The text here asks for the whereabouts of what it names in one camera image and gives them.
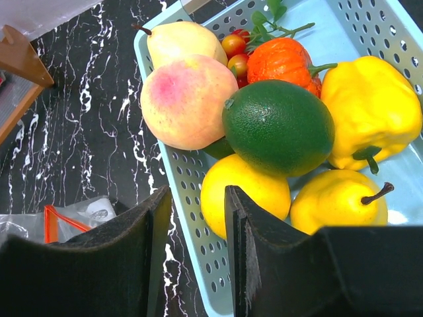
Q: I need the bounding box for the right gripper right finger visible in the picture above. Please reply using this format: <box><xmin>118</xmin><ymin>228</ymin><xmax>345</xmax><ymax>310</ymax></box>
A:
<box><xmin>225</xmin><ymin>186</ymin><xmax>422</xmax><ymax>316</ymax></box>

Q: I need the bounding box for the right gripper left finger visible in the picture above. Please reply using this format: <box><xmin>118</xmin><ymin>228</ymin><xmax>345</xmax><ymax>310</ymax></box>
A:
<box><xmin>1</xmin><ymin>186</ymin><xmax>172</xmax><ymax>316</ymax></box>

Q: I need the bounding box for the yellow fake lemon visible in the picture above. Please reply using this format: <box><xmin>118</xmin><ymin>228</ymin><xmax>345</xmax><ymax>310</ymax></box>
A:
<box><xmin>200</xmin><ymin>154</ymin><xmax>291</xmax><ymax>240</ymax></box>

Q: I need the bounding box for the clear zip bag with fruit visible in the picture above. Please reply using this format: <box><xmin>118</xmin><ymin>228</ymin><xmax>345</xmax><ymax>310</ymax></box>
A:
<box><xmin>1</xmin><ymin>195</ymin><xmax>116</xmax><ymax>244</ymax></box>

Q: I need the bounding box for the yellow fake pear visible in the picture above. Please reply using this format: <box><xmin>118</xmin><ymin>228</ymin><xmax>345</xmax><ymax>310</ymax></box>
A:
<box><xmin>290</xmin><ymin>170</ymin><xmax>395</xmax><ymax>234</ymax></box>

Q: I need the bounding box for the fake green fruit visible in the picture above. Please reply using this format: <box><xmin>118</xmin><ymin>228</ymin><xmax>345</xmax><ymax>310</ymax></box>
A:
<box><xmin>222</xmin><ymin>79</ymin><xmax>335</xmax><ymax>177</ymax></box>

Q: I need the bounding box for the fake pink peach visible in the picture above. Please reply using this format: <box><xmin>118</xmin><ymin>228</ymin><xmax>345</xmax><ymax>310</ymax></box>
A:
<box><xmin>140</xmin><ymin>54</ymin><xmax>238</xmax><ymax>151</ymax></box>

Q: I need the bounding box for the yellow fake bell pepper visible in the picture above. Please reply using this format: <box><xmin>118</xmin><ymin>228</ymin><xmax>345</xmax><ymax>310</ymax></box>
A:
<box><xmin>321</xmin><ymin>56</ymin><xmax>422</xmax><ymax>174</ymax></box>

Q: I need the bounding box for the red fake pepper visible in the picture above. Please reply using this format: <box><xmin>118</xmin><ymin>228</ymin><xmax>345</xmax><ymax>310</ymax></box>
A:
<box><xmin>221</xmin><ymin>1</ymin><xmax>315</xmax><ymax>88</ymax></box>

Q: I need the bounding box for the fake peach apple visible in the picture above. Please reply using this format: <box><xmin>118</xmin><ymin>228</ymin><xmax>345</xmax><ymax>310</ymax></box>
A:
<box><xmin>132</xmin><ymin>21</ymin><xmax>228</xmax><ymax>69</ymax></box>

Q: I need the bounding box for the green fake mango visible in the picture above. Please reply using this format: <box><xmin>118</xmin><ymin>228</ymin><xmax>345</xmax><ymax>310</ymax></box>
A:
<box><xmin>202</xmin><ymin>137</ymin><xmax>235</xmax><ymax>160</ymax></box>

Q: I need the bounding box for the wooden shelf rack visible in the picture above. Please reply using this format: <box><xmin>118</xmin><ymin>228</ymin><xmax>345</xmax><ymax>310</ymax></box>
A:
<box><xmin>1</xmin><ymin>25</ymin><xmax>54</xmax><ymax>141</ymax></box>

